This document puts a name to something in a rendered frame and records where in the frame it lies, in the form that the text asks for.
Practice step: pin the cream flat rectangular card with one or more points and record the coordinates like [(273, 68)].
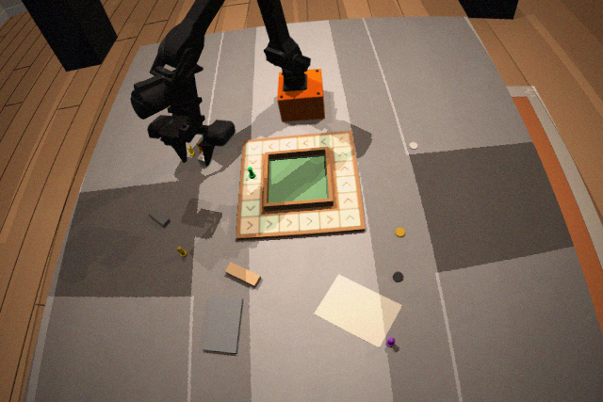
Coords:
[(358, 310)]

